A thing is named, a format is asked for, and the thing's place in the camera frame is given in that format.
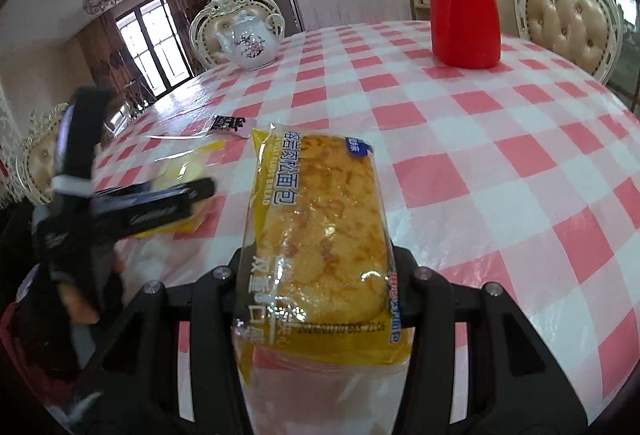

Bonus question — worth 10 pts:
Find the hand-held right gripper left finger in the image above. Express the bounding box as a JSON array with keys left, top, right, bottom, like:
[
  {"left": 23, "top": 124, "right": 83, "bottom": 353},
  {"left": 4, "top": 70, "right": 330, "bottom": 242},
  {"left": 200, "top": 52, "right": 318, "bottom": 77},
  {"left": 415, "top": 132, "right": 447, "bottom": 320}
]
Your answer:
[{"left": 70, "top": 247, "right": 251, "bottom": 435}]

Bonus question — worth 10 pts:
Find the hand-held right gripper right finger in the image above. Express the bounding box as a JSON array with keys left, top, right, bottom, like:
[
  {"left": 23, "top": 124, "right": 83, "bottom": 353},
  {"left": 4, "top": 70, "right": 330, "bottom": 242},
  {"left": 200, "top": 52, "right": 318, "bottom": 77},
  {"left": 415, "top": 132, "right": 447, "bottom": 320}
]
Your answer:
[{"left": 387, "top": 242, "right": 576, "bottom": 435}]

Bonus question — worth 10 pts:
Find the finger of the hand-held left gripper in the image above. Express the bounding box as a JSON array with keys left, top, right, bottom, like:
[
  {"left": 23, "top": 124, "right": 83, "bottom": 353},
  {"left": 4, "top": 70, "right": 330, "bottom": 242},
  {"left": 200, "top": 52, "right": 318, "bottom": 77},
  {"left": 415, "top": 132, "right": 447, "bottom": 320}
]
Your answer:
[{"left": 92, "top": 177, "right": 217, "bottom": 240}]

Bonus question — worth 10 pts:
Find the yellow cake packet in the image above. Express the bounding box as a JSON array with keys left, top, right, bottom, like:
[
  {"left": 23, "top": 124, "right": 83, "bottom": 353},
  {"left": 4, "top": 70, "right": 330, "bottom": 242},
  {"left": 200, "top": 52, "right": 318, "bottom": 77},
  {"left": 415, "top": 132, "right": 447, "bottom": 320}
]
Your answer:
[{"left": 125, "top": 140, "right": 227, "bottom": 240}]

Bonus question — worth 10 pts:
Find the large yellow bread package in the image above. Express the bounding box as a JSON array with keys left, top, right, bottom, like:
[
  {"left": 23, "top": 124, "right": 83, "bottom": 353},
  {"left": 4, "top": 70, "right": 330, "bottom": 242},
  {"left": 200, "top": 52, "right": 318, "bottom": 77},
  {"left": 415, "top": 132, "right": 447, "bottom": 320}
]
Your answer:
[{"left": 231, "top": 124, "right": 416, "bottom": 435}]

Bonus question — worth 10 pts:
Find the person's left hand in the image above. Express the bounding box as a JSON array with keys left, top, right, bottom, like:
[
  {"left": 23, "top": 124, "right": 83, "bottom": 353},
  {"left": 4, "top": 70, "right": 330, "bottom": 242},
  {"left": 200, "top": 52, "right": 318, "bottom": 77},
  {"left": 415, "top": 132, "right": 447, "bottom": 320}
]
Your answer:
[{"left": 59, "top": 286, "right": 101, "bottom": 323}]

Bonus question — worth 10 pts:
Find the cream tufted ornate chair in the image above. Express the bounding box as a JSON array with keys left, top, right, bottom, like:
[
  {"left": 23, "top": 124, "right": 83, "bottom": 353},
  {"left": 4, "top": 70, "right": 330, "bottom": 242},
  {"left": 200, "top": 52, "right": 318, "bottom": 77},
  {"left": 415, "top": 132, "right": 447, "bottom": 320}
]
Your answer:
[
  {"left": 15, "top": 102, "right": 71, "bottom": 206},
  {"left": 189, "top": 0, "right": 287, "bottom": 70},
  {"left": 514, "top": 0, "right": 626, "bottom": 86}
]

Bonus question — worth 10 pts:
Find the clear wrapper black label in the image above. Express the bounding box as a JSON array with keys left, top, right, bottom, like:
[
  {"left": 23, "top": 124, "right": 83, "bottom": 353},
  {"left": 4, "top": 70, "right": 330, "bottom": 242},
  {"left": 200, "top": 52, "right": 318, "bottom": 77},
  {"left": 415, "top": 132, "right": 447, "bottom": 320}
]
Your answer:
[{"left": 132, "top": 115, "right": 251, "bottom": 146}]

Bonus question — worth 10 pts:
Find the red checked tablecloth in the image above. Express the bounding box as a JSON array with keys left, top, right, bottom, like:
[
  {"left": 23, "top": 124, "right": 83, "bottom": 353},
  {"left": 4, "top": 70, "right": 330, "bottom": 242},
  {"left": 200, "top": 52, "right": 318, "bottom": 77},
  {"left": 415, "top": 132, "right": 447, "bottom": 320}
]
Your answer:
[{"left": 45, "top": 20, "right": 640, "bottom": 435}]

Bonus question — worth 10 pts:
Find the brown curtain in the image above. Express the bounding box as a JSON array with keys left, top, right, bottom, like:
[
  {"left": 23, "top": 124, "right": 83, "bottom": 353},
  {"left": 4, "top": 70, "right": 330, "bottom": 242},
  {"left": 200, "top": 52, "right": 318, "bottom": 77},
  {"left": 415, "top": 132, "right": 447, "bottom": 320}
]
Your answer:
[
  {"left": 75, "top": 12, "right": 131, "bottom": 116},
  {"left": 160, "top": 0, "right": 208, "bottom": 76}
]

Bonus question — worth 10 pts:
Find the dark-framed glass door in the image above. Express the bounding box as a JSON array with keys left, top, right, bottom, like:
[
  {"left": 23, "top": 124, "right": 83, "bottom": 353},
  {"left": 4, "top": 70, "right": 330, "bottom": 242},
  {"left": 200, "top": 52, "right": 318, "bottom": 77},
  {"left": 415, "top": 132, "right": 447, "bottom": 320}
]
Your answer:
[{"left": 114, "top": 0, "right": 193, "bottom": 98}]

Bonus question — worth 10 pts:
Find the white floral teapot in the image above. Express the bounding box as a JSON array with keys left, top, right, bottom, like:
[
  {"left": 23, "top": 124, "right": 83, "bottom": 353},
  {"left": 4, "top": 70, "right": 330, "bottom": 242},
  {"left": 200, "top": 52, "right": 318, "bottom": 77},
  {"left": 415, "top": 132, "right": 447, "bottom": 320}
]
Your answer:
[{"left": 215, "top": 12, "right": 282, "bottom": 72}]

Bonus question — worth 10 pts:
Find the red thermos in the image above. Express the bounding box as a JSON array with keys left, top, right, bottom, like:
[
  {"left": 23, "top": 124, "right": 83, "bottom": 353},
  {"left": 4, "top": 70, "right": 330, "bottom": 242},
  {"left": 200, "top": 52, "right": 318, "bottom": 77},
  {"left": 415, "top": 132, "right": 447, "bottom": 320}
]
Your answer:
[{"left": 430, "top": 0, "right": 502, "bottom": 70}]

